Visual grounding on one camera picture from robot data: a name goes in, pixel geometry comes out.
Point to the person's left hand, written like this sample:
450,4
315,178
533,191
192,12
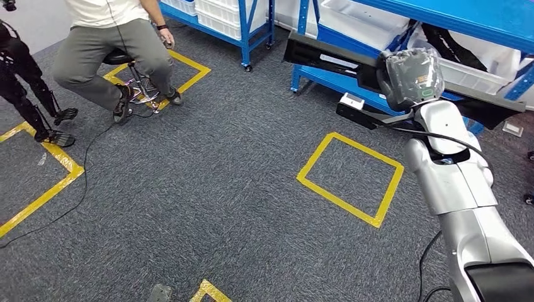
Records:
167,37

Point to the long black plastic part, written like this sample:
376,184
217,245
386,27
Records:
325,54

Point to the person's left forearm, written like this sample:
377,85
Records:
153,12

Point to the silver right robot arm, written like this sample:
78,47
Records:
454,183

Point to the blue steel shelf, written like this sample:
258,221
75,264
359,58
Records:
246,41
459,16

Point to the white plastic crate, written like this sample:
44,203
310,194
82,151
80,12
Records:
179,6
217,16
471,77
363,25

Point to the yellow floor tape square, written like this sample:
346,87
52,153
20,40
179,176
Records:
196,68
367,151

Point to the black swivel stool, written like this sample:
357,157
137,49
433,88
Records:
117,56

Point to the person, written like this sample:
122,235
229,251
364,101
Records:
104,46

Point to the blue plastic crate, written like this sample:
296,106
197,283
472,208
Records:
333,38

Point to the black plastic parts pile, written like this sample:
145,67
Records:
446,46

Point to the small white floor plate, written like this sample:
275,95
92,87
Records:
513,129

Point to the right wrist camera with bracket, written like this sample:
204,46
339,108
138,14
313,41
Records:
354,114

